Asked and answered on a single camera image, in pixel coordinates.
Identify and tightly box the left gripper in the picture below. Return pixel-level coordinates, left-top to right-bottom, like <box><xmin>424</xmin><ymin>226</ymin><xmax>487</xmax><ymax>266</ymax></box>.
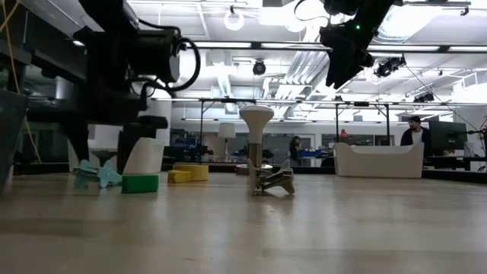
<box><xmin>26</xmin><ymin>86</ymin><xmax>169</xmax><ymax>176</ymax></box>

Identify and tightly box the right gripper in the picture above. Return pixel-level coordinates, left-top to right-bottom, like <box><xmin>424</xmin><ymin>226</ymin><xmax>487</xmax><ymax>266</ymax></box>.
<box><xmin>319</xmin><ymin>19</ymin><xmax>377</xmax><ymax>89</ymax></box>

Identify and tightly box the yellow tape roll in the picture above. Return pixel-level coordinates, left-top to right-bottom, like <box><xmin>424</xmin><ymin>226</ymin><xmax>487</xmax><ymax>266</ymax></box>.
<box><xmin>173</xmin><ymin>164</ymin><xmax>210</xmax><ymax>183</ymax></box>

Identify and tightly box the green mini stapler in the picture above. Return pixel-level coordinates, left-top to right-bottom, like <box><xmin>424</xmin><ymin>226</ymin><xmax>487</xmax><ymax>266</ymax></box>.
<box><xmin>120</xmin><ymin>174</ymin><xmax>160</xmax><ymax>194</ymax></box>

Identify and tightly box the white plastic bin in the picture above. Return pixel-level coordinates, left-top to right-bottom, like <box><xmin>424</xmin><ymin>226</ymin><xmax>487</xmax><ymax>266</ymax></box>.
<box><xmin>333</xmin><ymin>142</ymin><xmax>425</xmax><ymax>179</ymax></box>
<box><xmin>67</xmin><ymin>125</ymin><xmax>166</xmax><ymax>175</ymax></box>

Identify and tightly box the long ceiling light bar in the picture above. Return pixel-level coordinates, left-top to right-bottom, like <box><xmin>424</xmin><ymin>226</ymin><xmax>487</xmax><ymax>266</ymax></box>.
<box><xmin>72</xmin><ymin>39</ymin><xmax>487</xmax><ymax>53</ymax></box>

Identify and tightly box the blue storage crate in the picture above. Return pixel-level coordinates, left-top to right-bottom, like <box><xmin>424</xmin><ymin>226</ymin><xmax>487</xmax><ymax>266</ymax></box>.
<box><xmin>298</xmin><ymin>148</ymin><xmax>323</xmax><ymax>159</ymax></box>

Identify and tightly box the person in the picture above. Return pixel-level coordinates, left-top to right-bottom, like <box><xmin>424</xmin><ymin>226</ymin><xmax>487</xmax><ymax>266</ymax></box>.
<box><xmin>288</xmin><ymin>135</ymin><xmax>301</xmax><ymax>161</ymax></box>
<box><xmin>399</xmin><ymin>115</ymin><xmax>431</xmax><ymax>148</ymax></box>

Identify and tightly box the white dome lamp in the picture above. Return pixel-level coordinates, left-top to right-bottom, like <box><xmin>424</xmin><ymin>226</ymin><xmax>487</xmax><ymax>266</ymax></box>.
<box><xmin>235</xmin><ymin>104</ymin><xmax>275</xmax><ymax>176</ymax></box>

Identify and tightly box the black computer monitor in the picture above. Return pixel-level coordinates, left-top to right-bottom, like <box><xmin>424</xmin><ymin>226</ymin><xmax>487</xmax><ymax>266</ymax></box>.
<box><xmin>428</xmin><ymin>120</ymin><xmax>468</xmax><ymax>151</ymax></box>

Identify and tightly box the white shade table lamp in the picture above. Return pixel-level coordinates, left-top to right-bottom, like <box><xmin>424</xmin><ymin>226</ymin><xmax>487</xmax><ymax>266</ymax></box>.
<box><xmin>217</xmin><ymin>122</ymin><xmax>237</xmax><ymax>161</ymax></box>

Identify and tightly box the black ceiling mounted camera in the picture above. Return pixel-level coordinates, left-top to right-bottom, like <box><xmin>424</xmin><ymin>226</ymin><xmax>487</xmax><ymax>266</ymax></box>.
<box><xmin>374</xmin><ymin>55</ymin><xmax>407</xmax><ymax>79</ymax></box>

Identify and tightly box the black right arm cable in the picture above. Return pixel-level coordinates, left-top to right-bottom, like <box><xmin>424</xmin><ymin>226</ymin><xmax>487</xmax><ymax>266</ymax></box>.
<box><xmin>294</xmin><ymin>0</ymin><xmax>332</xmax><ymax>24</ymax></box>

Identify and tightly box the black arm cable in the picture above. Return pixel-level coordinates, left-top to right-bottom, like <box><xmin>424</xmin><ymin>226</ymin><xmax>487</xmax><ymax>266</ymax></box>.
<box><xmin>129</xmin><ymin>18</ymin><xmax>202</xmax><ymax>98</ymax></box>
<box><xmin>294</xmin><ymin>0</ymin><xmax>332</xmax><ymax>24</ymax></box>

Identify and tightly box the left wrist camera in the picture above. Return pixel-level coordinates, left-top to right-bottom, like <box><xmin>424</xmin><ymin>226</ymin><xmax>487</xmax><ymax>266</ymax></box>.
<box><xmin>129</xmin><ymin>29</ymin><xmax>182</xmax><ymax>85</ymax></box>

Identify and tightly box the black table frame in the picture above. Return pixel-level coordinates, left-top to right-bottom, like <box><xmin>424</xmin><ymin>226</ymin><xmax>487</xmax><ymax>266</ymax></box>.
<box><xmin>13</xmin><ymin>162</ymin><xmax>487</xmax><ymax>183</ymax></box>

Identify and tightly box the yellow hanging cable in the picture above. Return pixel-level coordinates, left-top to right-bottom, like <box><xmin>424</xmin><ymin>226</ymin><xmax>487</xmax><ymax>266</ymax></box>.
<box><xmin>0</xmin><ymin>0</ymin><xmax>41</xmax><ymax>164</ymax></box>

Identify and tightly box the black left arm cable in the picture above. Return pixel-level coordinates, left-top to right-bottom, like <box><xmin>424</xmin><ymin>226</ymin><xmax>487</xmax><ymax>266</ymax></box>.
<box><xmin>129</xmin><ymin>18</ymin><xmax>202</xmax><ymax>98</ymax></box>

